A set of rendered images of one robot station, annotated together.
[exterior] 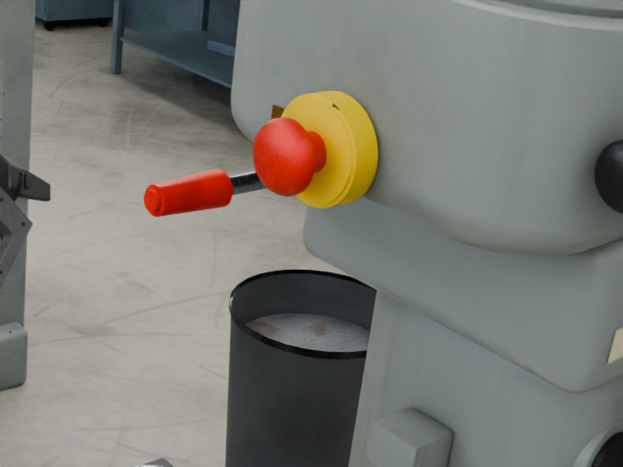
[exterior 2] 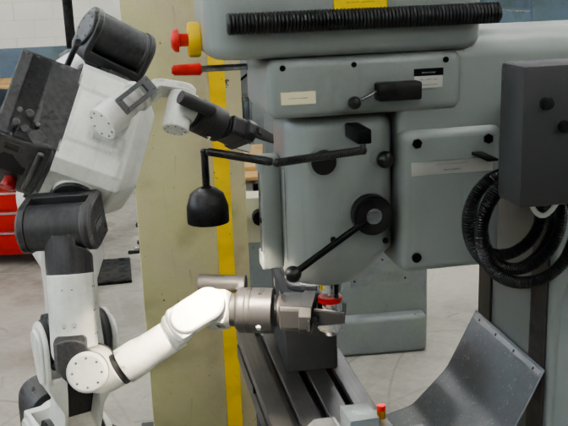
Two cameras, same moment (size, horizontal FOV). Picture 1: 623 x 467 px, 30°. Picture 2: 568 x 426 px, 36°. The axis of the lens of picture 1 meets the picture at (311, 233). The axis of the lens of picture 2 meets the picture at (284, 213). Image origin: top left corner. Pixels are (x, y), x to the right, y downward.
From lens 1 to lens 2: 1.17 m
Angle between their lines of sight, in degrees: 35
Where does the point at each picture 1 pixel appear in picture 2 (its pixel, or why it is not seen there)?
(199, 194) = (187, 68)
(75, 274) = not seen: hidden behind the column
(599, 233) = (244, 49)
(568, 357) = (267, 103)
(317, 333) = not seen: outside the picture
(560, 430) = (297, 145)
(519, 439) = (287, 151)
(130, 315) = not seen: hidden behind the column
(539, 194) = (219, 35)
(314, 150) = (183, 37)
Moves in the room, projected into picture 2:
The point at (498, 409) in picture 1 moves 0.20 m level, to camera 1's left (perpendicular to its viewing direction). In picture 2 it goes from (283, 141) to (196, 133)
